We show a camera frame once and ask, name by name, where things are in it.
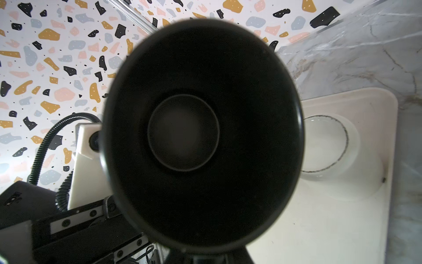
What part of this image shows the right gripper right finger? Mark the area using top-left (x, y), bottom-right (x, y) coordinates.
top-left (227, 246), bottom-right (254, 264)

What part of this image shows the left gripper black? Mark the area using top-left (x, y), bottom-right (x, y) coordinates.
top-left (32, 196), bottom-right (151, 264)

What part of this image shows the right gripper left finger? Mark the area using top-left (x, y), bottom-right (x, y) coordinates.
top-left (164, 250), bottom-right (193, 264)

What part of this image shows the black mug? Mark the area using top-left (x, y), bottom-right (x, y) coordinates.
top-left (100, 19), bottom-right (304, 254)

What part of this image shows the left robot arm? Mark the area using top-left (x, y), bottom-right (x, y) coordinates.
top-left (1, 181), bottom-right (152, 264)

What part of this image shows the white mug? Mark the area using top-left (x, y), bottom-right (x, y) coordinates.
top-left (300, 114), bottom-right (384, 201)

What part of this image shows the beige rectangular tray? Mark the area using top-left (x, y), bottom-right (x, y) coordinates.
top-left (247, 88), bottom-right (398, 264)

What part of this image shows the left corner aluminium profile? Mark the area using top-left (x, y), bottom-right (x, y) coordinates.
top-left (109, 0), bottom-right (158, 34)

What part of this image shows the black corrugated cable conduit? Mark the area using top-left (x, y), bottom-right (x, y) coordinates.
top-left (27, 112), bottom-right (101, 212)

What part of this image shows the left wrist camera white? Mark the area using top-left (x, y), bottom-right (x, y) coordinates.
top-left (68, 123), bottom-right (113, 210)

